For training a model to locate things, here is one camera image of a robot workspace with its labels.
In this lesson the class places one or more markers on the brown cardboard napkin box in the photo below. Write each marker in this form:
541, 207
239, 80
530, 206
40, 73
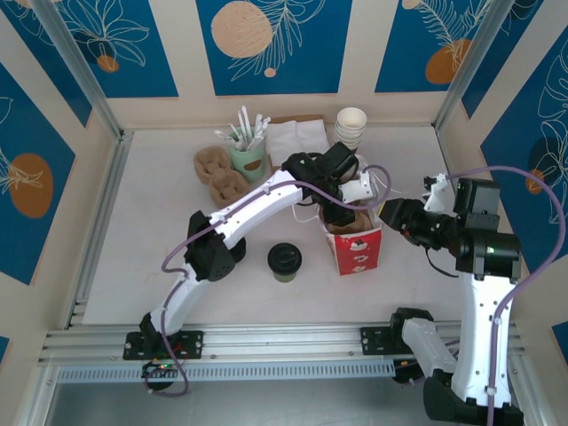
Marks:
295, 117

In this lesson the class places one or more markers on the aluminium frame side rail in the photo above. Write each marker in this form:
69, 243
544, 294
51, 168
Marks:
113, 177
444, 146

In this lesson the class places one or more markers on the white wrapped straw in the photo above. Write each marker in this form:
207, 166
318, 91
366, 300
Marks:
258, 126
244, 117
266, 124
234, 132
222, 134

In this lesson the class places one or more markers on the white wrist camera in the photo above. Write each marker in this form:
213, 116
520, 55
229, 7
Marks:
359, 188
437, 195

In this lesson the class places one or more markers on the aluminium frame post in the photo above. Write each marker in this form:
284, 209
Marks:
80, 62
470, 62

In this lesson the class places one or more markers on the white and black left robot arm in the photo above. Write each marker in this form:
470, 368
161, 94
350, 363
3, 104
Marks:
262, 204

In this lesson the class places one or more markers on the green coffee cup black lid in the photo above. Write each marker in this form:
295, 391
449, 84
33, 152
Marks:
284, 259

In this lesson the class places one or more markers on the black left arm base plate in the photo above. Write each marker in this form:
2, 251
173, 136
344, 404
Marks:
191, 344

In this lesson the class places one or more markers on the mint green straw holder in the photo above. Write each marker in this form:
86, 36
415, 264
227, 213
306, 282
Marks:
248, 166

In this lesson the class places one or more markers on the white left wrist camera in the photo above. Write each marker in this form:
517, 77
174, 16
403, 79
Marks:
359, 188

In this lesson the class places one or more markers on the brown pulp cup carrier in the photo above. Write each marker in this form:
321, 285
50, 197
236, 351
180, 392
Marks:
217, 177

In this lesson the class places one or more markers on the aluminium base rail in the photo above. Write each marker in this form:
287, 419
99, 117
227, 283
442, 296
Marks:
284, 337

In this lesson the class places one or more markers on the white and red paper bag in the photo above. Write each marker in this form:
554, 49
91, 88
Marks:
359, 257

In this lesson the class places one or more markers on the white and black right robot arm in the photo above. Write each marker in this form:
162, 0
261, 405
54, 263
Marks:
486, 328

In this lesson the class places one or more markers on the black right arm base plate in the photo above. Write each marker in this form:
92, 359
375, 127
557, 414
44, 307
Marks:
373, 339

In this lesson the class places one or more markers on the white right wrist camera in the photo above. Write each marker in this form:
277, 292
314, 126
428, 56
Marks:
437, 195

